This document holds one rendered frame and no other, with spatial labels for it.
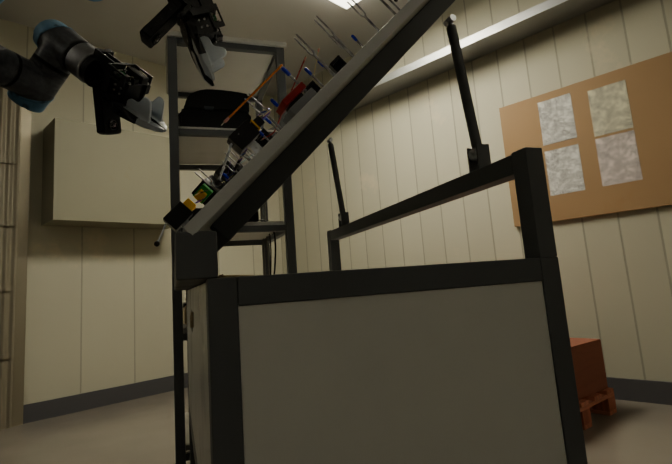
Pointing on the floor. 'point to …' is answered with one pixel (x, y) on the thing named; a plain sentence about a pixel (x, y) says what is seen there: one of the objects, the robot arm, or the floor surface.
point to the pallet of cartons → (591, 380)
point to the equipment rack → (188, 80)
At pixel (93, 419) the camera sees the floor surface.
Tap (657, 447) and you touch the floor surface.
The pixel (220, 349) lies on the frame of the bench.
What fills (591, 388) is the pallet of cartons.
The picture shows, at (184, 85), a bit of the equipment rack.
